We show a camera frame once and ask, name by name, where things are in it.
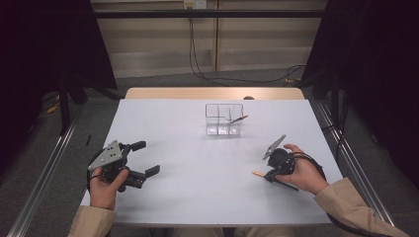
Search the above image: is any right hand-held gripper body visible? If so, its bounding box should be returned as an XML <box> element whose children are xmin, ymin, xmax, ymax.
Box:
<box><xmin>262</xmin><ymin>133</ymin><xmax>296</xmax><ymax>177</ymax></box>

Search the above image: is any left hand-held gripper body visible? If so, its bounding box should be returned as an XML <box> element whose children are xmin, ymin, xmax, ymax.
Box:
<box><xmin>87</xmin><ymin>140</ymin><xmax>147</xmax><ymax>194</ymax></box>

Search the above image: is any clear plastic organizer box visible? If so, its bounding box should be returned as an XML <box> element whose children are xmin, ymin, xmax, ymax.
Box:
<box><xmin>205</xmin><ymin>103</ymin><xmax>245</xmax><ymax>137</ymax></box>

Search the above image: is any person's right hand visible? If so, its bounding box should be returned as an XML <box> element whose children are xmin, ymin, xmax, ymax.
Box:
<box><xmin>276</xmin><ymin>143</ymin><xmax>330</xmax><ymax>196</ymax></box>

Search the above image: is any person's left hand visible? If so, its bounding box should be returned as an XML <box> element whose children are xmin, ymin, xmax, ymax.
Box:
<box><xmin>88</xmin><ymin>166</ymin><xmax>130</xmax><ymax>211</ymax></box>

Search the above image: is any white table sheet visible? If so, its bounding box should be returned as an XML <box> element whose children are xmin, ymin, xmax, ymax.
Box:
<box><xmin>80</xmin><ymin>98</ymin><xmax>344</xmax><ymax>227</ymax></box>

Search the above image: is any black metal stand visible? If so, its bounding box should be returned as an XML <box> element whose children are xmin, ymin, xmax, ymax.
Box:
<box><xmin>58</xmin><ymin>77</ymin><xmax>71</xmax><ymax>136</ymax></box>
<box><xmin>330</xmin><ymin>70</ymin><xmax>341</xmax><ymax>127</ymax></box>

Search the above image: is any yellow floor object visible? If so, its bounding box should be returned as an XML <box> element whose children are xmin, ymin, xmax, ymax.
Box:
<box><xmin>45</xmin><ymin>102</ymin><xmax>61</xmax><ymax>115</ymax></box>

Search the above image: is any wooden table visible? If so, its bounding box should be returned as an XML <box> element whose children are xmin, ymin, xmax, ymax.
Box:
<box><xmin>124</xmin><ymin>87</ymin><xmax>305</xmax><ymax>101</ymax></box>

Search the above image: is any black curtain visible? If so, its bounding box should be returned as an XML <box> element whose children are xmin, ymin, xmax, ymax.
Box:
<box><xmin>300</xmin><ymin>0</ymin><xmax>419</xmax><ymax>182</ymax></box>
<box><xmin>0</xmin><ymin>0</ymin><xmax>118</xmax><ymax>172</ymax></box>

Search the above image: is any white power outlet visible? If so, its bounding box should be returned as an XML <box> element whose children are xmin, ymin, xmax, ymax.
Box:
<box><xmin>183</xmin><ymin>0</ymin><xmax>208</xmax><ymax>10</ymax></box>

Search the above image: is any black crossbar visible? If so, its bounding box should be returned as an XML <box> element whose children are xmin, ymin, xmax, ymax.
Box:
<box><xmin>93</xmin><ymin>9</ymin><xmax>327</xmax><ymax>19</ymax></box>

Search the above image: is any left hand-held gripper cable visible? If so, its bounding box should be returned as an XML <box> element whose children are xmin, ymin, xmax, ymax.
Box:
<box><xmin>85</xmin><ymin>149</ymin><xmax>104</xmax><ymax>194</ymax></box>

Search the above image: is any hand-held gripper cable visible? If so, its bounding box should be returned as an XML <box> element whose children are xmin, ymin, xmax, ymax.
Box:
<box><xmin>85</xmin><ymin>149</ymin><xmax>104</xmax><ymax>194</ymax></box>
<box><xmin>290</xmin><ymin>152</ymin><xmax>396</xmax><ymax>237</ymax></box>

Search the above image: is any right hand-held gripper cable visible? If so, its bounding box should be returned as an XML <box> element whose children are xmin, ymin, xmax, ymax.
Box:
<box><xmin>290</xmin><ymin>152</ymin><xmax>396</xmax><ymax>237</ymax></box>

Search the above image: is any black floor cable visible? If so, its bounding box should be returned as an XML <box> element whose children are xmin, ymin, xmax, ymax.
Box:
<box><xmin>322</xmin><ymin>93</ymin><xmax>349</xmax><ymax>156</ymax></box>

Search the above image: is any metal floor rail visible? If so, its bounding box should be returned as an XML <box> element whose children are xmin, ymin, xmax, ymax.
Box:
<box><xmin>317</xmin><ymin>102</ymin><xmax>401</xmax><ymax>237</ymax></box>
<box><xmin>6</xmin><ymin>102</ymin><xmax>87</xmax><ymax>237</ymax></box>

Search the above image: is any black wall cable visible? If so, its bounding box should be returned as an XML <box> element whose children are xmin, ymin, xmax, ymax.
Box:
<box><xmin>188</xmin><ymin>16</ymin><xmax>231</xmax><ymax>87</ymax></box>
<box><xmin>191</xmin><ymin>16</ymin><xmax>307</xmax><ymax>85</ymax></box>

